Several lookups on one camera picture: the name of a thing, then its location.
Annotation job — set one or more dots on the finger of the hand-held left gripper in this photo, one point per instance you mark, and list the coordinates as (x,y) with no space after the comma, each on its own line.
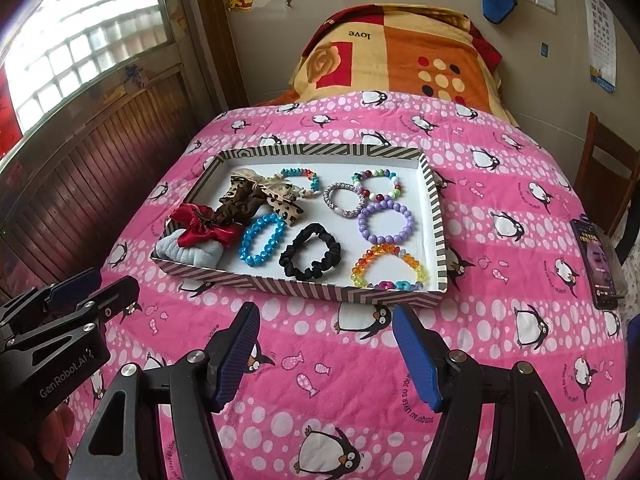
(75,281)
(124,291)

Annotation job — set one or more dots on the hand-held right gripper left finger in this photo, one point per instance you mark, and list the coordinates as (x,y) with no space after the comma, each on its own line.
(237,355)

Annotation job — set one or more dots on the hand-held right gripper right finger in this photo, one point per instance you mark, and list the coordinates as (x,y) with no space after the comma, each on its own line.
(415,355)

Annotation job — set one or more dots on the grey fluffy hair band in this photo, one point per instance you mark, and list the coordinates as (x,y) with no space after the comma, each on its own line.
(200,256)

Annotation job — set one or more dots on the red satin hair bow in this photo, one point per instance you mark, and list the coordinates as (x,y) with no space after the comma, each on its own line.
(200,227)

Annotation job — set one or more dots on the black scrunchie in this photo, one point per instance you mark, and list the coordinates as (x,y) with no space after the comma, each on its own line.
(290,260)

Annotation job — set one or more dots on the striped cardboard tray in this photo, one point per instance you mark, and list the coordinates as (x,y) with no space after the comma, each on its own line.
(434,220)

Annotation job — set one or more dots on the brown scrunchie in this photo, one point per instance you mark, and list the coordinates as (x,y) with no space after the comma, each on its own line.
(235,200)

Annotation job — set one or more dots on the leopard print ribbon bow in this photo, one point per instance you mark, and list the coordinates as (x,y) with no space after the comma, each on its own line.
(282,205)

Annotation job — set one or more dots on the person's left hand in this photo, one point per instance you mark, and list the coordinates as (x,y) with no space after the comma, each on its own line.
(35,447)

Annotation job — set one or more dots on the pink penguin blanket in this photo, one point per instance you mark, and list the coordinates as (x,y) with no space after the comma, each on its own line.
(350,385)

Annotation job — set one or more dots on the red paper decoration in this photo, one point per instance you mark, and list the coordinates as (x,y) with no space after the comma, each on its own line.
(9,110)

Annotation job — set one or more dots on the black smartphone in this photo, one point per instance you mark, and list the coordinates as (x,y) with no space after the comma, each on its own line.
(595,260)

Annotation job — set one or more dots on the window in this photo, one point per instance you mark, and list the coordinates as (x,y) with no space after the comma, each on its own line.
(90,20)

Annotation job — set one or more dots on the wooden chair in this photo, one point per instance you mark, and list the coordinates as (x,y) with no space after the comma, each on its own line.
(595,160)

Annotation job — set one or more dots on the orange floral blanket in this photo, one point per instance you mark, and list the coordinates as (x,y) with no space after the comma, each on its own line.
(400,45)

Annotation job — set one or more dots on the small blue wall sticker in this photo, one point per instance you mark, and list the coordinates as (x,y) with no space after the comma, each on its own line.
(544,49)

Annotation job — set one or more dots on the wall calendar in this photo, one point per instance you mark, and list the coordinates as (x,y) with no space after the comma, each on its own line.
(600,25)

